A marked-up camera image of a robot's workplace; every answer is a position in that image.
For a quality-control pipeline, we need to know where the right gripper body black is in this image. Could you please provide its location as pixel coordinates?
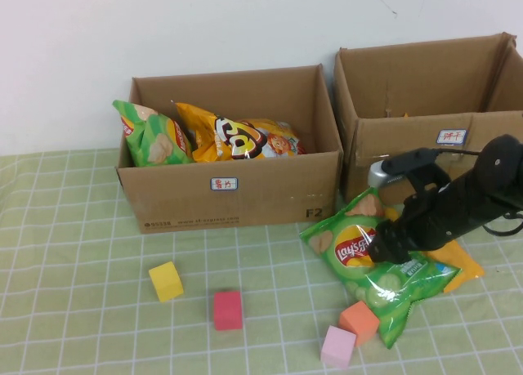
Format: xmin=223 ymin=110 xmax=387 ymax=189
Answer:
xmin=398 ymin=166 xmax=498 ymax=252

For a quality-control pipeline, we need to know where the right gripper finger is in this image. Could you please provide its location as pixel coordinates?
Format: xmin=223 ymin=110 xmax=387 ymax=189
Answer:
xmin=365 ymin=239 xmax=413 ymax=266
xmin=373 ymin=218 xmax=409 ymax=246

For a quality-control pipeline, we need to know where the large green Lay's chips bag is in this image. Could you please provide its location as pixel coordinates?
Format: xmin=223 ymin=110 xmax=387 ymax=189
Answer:
xmin=298 ymin=186 xmax=463 ymax=350

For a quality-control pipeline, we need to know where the orange snack bag lion print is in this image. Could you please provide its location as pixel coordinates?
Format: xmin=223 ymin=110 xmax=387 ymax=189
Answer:
xmin=174 ymin=101 xmax=306 ymax=163

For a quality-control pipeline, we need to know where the orange foam cube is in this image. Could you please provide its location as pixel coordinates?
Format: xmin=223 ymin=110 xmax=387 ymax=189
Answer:
xmin=338 ymin=299 xmax=381 ymax=346

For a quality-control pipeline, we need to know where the pink foam cube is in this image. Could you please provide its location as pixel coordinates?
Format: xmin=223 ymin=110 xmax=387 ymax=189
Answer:
xmin=320 ymin=324 xmax=358 ymax=370

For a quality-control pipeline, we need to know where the cardboard box with F2 print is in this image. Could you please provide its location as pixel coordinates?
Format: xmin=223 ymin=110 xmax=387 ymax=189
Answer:
xmin=115 ymin=65 xmax=344 ymax=234

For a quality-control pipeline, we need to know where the cardboard box with clear tape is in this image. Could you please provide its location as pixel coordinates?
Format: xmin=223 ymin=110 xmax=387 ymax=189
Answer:
xmin=333 ymin=32 xmax=523 ymax=207

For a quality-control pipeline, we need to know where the red foam cube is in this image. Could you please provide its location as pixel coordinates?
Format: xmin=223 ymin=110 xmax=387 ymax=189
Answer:
xmin=212 ymin=290 xmax=244 ymax=332

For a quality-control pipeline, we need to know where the white label red two-character writing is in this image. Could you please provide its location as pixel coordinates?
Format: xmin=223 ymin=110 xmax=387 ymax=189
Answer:
xmin=209 ymin=176 xmax=239 ymax=192

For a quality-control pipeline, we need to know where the yellow foam cube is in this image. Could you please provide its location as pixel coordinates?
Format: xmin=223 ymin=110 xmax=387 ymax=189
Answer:
xmin=148 ymin=261 xmax=186 ymax=303

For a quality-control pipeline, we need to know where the small green Lay's chips bag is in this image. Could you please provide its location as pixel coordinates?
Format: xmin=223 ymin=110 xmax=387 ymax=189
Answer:
xmin=112 ymin=100 xmax=195 ymax=167

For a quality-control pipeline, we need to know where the green checkered tablecloth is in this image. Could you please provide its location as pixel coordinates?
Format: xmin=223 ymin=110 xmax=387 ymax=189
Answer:
xmin=0 ymin=148 xmax=523 ymax=375

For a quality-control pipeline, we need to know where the right wrist camera black silver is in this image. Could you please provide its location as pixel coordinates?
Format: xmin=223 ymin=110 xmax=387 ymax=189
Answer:
xmin=366 ymin=148 xmax=440 ymax=188

